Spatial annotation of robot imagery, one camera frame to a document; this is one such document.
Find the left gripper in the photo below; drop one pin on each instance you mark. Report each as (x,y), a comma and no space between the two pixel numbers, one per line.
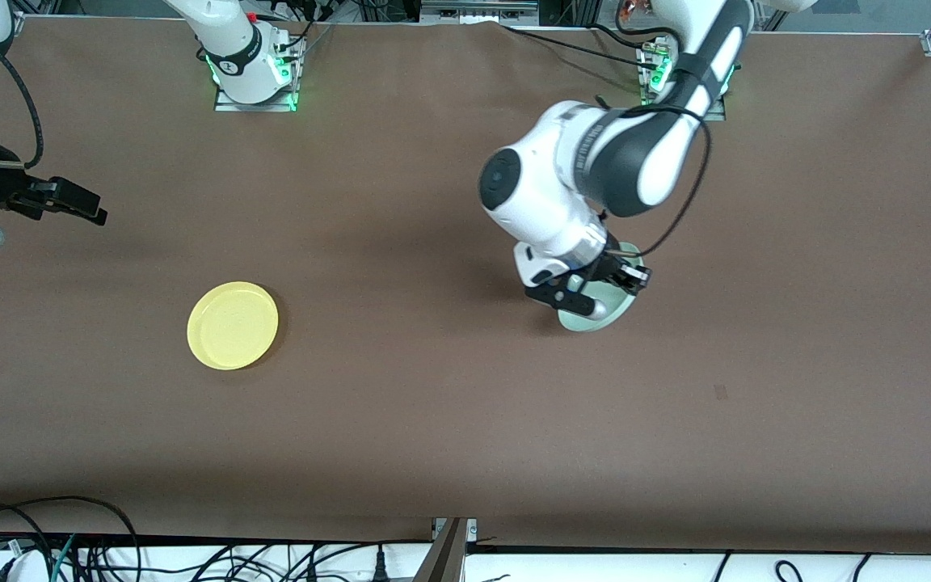
(607,267)

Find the pale green round plate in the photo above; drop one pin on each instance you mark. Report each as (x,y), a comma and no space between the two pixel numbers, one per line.
(615,311)

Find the yellow round plate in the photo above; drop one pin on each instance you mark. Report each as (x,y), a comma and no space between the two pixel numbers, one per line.
(233,326)

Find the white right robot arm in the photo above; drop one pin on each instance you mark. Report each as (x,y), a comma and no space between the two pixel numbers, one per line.
(231,48)

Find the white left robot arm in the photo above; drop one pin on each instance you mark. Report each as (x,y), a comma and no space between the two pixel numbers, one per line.
(562,170)

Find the white device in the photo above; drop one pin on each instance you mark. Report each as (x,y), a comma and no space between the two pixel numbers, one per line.
(25,566)

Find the black power plug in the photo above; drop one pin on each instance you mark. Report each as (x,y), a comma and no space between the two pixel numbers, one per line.
(381,566)

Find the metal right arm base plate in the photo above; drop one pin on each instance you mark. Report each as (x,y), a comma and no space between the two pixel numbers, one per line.
(255,105)

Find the aluminium frame piece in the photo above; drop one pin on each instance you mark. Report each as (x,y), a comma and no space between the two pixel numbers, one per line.
(473,11)

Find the metal table bracket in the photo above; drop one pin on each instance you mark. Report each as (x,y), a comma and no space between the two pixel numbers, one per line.
(449,554)

